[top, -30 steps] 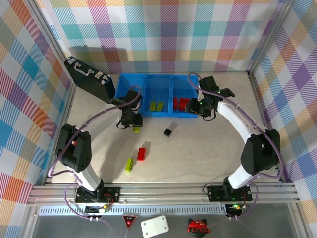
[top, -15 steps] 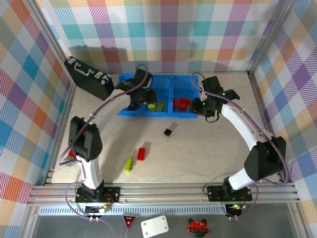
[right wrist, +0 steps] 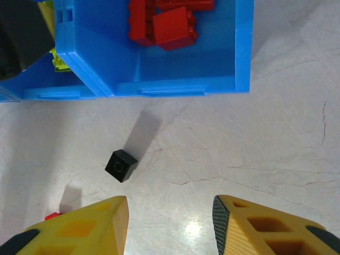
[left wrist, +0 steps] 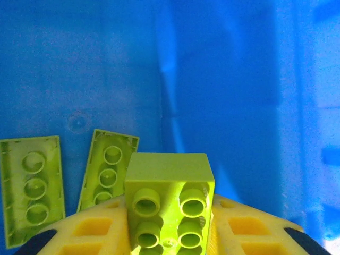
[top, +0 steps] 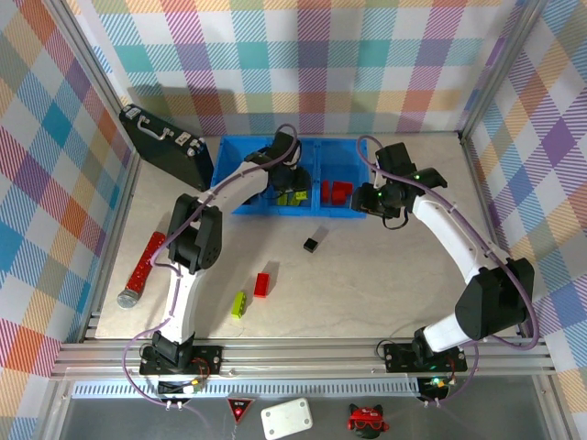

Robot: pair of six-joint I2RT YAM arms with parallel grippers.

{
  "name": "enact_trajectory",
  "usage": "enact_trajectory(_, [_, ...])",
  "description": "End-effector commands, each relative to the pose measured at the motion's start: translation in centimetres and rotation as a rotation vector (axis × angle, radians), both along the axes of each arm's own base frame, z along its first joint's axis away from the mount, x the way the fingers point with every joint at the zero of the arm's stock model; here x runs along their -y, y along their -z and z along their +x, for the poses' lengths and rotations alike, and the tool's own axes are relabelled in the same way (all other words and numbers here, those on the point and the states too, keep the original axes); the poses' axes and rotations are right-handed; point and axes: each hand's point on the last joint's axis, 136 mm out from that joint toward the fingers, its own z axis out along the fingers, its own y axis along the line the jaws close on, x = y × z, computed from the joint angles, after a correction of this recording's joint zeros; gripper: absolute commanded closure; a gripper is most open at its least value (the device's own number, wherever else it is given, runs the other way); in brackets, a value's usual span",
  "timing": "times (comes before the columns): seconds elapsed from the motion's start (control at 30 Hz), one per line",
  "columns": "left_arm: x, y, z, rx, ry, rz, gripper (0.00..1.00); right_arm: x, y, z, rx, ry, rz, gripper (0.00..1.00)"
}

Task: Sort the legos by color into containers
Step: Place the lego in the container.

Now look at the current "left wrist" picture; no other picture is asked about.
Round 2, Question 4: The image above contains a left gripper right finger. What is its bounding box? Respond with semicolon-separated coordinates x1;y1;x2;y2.
209;193;327;255

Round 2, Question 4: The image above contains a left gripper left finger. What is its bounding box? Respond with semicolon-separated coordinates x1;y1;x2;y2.
13;195;133;255

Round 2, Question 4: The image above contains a lime green lego brick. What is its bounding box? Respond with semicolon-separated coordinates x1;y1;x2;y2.
124;152;216;255
0;135;66;249
76;129;140;213

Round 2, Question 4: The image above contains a blue plastic bin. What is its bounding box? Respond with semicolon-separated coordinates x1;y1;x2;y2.
0;0;340;255

